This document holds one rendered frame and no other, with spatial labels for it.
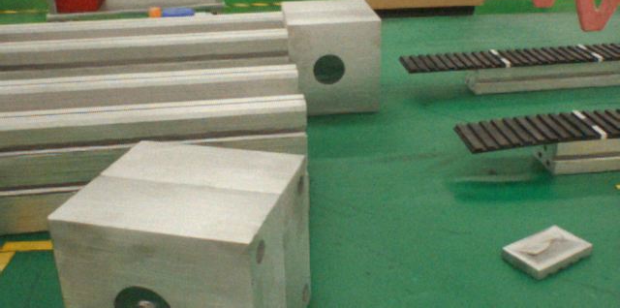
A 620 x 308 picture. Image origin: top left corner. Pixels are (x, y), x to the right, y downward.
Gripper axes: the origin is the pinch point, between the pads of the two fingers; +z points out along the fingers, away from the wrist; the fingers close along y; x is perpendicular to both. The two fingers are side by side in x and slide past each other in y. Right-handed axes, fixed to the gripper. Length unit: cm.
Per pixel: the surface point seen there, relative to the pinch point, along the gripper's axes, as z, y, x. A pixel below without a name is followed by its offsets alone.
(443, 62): 9.8, -18.8, -3.2
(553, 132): 10.0, 0.6, -0.1
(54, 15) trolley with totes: 64, -300, -116
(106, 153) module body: 7.3, 4.2, -34.2
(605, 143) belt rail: 10.8, 2.0, 3.6
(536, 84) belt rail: 12.5, -17.0, 6.6
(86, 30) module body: 5.0, -22.2, -40.0
